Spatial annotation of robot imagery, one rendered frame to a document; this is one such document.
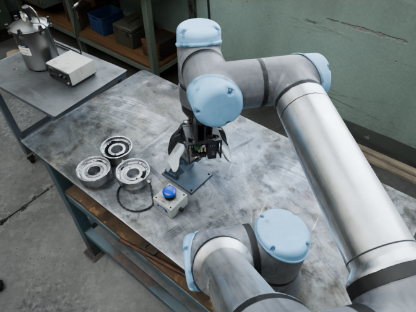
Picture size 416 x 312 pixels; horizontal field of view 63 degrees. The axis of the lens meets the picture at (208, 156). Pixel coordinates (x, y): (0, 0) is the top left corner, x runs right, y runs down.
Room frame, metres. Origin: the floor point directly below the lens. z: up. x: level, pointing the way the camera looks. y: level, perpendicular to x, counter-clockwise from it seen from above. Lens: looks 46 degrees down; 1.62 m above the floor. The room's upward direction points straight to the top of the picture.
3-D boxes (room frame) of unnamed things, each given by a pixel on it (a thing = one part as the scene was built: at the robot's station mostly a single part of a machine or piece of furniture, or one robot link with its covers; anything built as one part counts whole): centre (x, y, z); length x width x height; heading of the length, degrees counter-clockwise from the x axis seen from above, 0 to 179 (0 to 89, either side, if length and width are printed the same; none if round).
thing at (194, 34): (0.53, 0.02, 1.32); 0.09 x 0.08 x 0.11; 11
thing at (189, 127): (0.52, 0.02, 1.16); 0.09 x 0.08 x 0.12; 13
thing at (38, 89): (1.51, 0.81, 0.34); 0.67 x 0.46 x 0.68; 56
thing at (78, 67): (1.52, 0.78, 0.83); 0.41 x 0.19 x 0.30; 56
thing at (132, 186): (0.69, 0.23, 0.82); 0.10 x 0.10 x 0.04
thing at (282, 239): (0.36, -0.15, 0.97); 0.13 x 0.12 x 0.14; 101
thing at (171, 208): (0.58, 0.10, 0.82); 0.08 x 0.07 x 0.05; 52
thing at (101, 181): (0.70, 0.36, 0.82); 0.10 x 0.10 x 0.04
